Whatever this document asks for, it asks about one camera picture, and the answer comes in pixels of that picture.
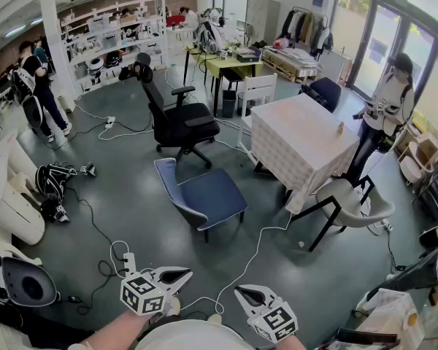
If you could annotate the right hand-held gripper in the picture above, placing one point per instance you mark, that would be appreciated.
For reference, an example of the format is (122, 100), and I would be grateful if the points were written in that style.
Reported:
(275, 323)

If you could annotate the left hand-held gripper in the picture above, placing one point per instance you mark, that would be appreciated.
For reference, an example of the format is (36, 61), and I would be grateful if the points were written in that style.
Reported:
(143, 294)

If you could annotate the blue fabric chair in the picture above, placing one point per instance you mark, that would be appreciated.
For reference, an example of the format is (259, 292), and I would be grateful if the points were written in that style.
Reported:
(211, 195)

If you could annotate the person's right forearm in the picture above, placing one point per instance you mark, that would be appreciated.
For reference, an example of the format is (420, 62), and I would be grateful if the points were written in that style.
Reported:
(293, 344)

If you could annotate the person's left forearm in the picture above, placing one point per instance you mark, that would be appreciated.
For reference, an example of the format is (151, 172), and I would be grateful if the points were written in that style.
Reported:
(113, 328)

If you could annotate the grey chair with black legs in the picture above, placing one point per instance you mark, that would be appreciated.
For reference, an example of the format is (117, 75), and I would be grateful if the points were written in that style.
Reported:
(336, 199)

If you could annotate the black office chair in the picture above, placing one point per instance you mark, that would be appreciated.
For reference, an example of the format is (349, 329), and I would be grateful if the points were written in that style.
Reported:
(190, 122)

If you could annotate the table with white tablecloth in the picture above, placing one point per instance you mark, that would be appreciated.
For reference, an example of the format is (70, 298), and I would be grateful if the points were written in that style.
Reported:
(299, 133)

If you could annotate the white wooden chair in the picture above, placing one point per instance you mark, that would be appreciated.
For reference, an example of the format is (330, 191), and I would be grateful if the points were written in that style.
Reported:
(259, 86)

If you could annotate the dark blue padded chair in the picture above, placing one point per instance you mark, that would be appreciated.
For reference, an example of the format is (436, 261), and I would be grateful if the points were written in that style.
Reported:
(326, 89)

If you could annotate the white power strip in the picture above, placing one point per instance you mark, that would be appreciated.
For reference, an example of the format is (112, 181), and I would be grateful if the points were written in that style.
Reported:
(110, 121)
(130, 263)

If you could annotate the person's white shirt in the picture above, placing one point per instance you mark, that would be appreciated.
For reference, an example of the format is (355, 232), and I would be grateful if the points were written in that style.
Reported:
(190, 337)

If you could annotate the crumpled paper scrap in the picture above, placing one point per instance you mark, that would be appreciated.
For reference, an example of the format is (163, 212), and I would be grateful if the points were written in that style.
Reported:
(301, 244)

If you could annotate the table with white cloth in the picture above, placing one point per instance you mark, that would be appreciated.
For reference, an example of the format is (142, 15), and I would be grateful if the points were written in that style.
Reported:
(387, 315)

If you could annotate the grey and white shell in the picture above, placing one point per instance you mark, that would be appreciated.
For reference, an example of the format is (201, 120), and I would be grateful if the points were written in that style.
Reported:
(29, 286)

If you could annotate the black backpack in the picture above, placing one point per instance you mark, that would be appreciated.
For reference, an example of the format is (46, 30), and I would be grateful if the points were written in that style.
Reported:
(53, 182)

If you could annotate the white plate with orange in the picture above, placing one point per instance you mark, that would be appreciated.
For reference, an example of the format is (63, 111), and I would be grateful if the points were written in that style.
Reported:
(411, 319)

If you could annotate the black waste bin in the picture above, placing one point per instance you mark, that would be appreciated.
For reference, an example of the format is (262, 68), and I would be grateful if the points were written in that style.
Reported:
(242, 104)
(229, 103)

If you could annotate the white robot shell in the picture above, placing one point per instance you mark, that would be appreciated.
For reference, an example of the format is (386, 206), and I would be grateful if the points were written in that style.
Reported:
(11, 202)

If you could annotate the small brown bottle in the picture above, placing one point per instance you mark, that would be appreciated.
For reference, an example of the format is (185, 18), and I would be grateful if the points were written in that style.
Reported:
(340, 127)

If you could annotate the green table with black legs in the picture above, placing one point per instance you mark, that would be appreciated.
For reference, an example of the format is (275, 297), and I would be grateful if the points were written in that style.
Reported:
(233, 66)

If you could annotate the black flat box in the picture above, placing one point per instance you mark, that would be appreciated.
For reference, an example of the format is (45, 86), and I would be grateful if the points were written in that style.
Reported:
(249, 56)

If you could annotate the wooden pallets with boards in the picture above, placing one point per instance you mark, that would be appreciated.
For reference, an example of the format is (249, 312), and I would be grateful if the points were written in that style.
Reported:
(292, 62)

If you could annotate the white storage shelf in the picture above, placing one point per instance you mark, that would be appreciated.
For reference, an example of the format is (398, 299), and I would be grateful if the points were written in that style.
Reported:
(106, 42)

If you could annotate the white and grey backpack rig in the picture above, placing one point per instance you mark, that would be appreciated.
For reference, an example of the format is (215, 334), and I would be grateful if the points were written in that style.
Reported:
(208, 33)

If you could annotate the white leaning board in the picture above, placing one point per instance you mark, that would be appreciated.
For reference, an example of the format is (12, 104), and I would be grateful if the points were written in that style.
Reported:
(334, 66)

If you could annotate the grey metal locker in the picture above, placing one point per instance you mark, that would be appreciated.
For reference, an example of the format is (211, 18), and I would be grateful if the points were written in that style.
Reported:
(263, 20)

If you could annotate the clothes rack with coats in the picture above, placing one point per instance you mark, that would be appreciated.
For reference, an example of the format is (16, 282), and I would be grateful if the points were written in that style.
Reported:
(306, 27)

